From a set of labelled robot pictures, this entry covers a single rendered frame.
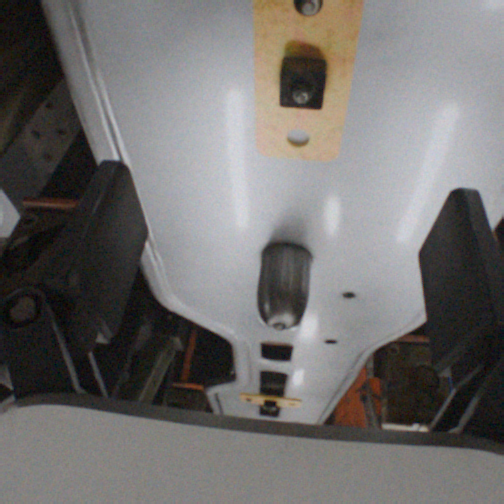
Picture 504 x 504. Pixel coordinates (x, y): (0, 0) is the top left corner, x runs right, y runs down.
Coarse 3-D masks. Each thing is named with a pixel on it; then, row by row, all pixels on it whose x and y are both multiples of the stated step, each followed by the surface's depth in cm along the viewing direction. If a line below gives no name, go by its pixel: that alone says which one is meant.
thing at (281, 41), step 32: (256, 0) 12; (288, 0) 12; (352, 0) 12; (256, 32) 13; (288, 32) 13; (320, 32) 13; (352, 32) 13; (256, 64) 14; (288, 64) 14; (320, 64) 14; (352, 64) 14; (256, 96) 16; (288, 96) 14; (320, 96) 14; (256, 128) 17; (288, 128) 17; (320, 128) 16; (320, 160) 18
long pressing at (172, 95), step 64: (64, 0) 13; (128, 0) 13; (192, 0) 13; (384, 0) 12; (448, 0) 11; (64, 64) 15; (128, 64) 15; (192, 64) 15; (384, 64) 14; (448, 64) 13; (128, 128) 18; (192, 128) 18; (384, 128) 16; (448, 128) 16; (192, 192) 21; (256, 192) 21; (320, 192) 20; (384, 192) 19; (448, 192) 19; (192, 256) 26; (256, 256) 25; (320, 256) 24; (384, 256) 24; (192, 320) 34; (256, 320) 33; (320, 320) 31; (384, 320) 30; (256, 384) 48; (320, 384) 45
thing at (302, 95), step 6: (294, 84) 14; (300, 84) 14; (306, 84) 14; (294, 90) 14; (300, 90) 14; (306, 90) 14; (312, 90) 14; (294, 96) 14; (300, 96) 14; (306, 96) 14; (300, 102) 14
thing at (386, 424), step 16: (400, 336) 48; (416, 336) 48; (384, 352) 48; (400, 352) 47; (416, 352) 47; (384, 368) 46; (400, 368) 46; (416, 368) 46; (432, 368) 46; (384, 384) 45; (400, 384) 45; (416, 384) 45; (432, 384) 45; (448, 384) 46; (384, 400) 44; (400, 400) 44; (416, 400) 44; (432, 400) 44; (384, 416) 43; (400, 416) 43; (416, 416) 43; (432, 416) 42
